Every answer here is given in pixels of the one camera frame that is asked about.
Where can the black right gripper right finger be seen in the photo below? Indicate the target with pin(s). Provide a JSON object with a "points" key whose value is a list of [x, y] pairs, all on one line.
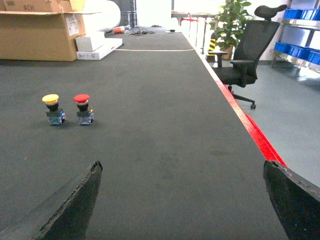
{"points": [[295, 200]]}

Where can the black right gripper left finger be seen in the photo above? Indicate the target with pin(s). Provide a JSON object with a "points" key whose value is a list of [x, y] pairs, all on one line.
{"points": [[65, 215]]}

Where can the stainless steel shelf rack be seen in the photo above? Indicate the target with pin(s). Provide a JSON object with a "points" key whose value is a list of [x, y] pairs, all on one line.
{"points": [[298, 43]]}

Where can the yellow mushroom push button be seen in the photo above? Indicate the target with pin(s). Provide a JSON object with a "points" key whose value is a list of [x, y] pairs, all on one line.
{"points": [[55, 114]]}

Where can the red mushroom push button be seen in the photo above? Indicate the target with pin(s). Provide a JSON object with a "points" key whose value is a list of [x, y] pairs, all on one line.
{"points": [[85, 114]]}

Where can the black mesh office chair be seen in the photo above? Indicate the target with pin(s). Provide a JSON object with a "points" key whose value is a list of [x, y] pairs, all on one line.
{"points": [[255, 39]]}

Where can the flat white box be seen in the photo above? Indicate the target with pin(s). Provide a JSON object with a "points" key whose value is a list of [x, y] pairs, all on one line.
{"points": [[109, 45]]}

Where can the small white box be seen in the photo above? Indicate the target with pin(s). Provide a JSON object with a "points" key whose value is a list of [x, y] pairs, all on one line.
{"points": [[90, 42]]}

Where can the green potted plant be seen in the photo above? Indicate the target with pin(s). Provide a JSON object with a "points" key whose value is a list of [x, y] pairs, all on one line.
{"points": [[231, 22]]}

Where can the large cardboard box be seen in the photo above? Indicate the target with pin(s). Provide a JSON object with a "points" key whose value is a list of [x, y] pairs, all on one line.
{"points": [[40, 30]]}

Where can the white foam roll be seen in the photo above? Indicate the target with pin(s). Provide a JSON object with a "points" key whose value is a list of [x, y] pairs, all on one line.
{"points": [[104, 16]]}

